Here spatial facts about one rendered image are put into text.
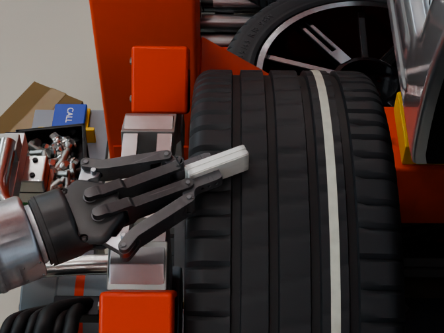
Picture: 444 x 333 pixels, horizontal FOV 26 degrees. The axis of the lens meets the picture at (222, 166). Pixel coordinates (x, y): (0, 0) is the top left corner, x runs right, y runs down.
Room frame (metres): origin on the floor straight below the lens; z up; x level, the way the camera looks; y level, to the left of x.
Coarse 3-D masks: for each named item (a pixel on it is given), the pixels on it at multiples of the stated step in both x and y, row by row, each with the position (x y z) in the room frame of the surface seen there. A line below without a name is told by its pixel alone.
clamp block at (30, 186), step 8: (32, 160) 0.90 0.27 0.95; (40, 160) 0.90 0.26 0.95; (24, 168) 0.89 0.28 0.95; (32, 168) 0.89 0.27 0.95; (40, 168) 0.89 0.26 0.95; (48, 168) 0.90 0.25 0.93; (24, 176) 0.87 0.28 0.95; (32, 176) 0.87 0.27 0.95; (40, 176) 0.87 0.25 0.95; (48, 176) 0.89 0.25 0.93; (24, 184) 0.86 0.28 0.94; (32, 184) 0.86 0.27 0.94; (40, 184) 0.86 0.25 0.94; (48, 184) 0.88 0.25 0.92; (24, 192) 0.86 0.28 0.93; (32, 192) 0.86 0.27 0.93; (40, 192) 0.86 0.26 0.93; (24, 200) 0.86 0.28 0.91
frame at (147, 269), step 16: (128, 128) 0.81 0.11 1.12; (144, 128) 0.81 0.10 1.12; (160, 128) 0.81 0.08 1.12; (176, 128) 0.83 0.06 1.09; (128, 144) 0.78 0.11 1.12; (144, 144) 0.79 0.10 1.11; (160, 144) 0.78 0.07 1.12; (176, 144) 0.95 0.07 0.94; (160, 240) 0.63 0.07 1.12; (176, 240) 0.92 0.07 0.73; (112, 256) 0.61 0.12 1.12; (144, 256) 0.61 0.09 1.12; (160, 256) 0.61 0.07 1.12; (176, 256) 0.90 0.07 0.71; (112, 272) 0.60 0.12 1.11; (128, 272) 0.60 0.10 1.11; (144, 272) 0.60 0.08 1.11; (160, 272) 0.60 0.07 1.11; (112, 288) 0.58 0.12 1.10; (128, 288) 0.58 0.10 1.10; (144, 288) 0.58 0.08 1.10; (160, 288) 0.58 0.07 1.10
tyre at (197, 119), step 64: (192, 128) 0.76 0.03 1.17; (256, 128) 0.75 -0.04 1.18; (320, 128) 0.75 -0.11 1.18; (384, 128) 0.76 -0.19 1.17; (256, 192) 0.66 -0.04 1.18; (320, 192) 0.66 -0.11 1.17; (384, 192) 0.66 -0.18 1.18; (192, 256) 0.59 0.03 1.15; (256, 256) 0.59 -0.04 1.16; (320, 256) 0.59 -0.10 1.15; (384, 256) 0.59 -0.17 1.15; (192, 320) 0.53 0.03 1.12; (256, 320) 0.53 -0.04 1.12; (320, 320) 0.53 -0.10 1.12; (384, 320) 0.53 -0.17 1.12
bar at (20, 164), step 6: (6, 132) 0.93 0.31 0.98; (12, 132) 0.93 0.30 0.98; (18, 132) 0.93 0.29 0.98; (24, 132) 0.93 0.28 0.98; (24, 138) 0.92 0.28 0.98; (24, 144) 0.91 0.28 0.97; (24, 150) 0.91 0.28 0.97; (24, 156) 0.90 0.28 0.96; (18, 162) 0.87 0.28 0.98; (24, 162) 0.89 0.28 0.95; (12, 168) 0.86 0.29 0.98; (18, 168) 0.86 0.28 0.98; (12, 174) 0.85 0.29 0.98; (18, 174) 0.86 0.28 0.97; (12, 180) 0.84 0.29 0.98; (18, 180) 0.85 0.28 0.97; (12, 186) 0.83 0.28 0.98; (18, 186) 0.84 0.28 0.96; (12, 192) 0.82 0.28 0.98; (18, 192) 0.84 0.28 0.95
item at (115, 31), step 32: (96, 0) 1.12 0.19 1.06; (128, 0) 1.12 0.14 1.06; (160, 0) 1.12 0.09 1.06; (192, 0) 1.12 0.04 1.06; (96, 32) 1.12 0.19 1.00; (128, 32) 1.12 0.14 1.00; (160, 32) 1.12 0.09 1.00; (192, 32) 1.12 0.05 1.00; (128, 64) 1.12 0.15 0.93; (192, 64) 1.12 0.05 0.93; (128, 96) 1.12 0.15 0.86
